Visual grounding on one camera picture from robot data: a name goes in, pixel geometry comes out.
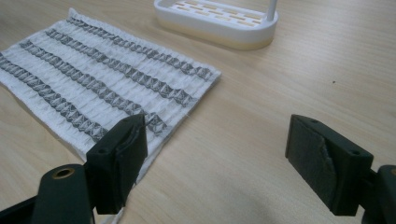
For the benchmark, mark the white grey-striped dishcloth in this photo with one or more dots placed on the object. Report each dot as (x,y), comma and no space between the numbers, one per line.
(102,71)

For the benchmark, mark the white slotted drain rack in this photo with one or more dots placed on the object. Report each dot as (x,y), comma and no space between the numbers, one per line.
(218,23)

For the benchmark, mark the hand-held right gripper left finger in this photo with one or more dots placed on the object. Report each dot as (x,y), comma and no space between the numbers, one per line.
(116,161)

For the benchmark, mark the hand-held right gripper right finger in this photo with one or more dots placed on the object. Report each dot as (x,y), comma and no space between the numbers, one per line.
(323,161)

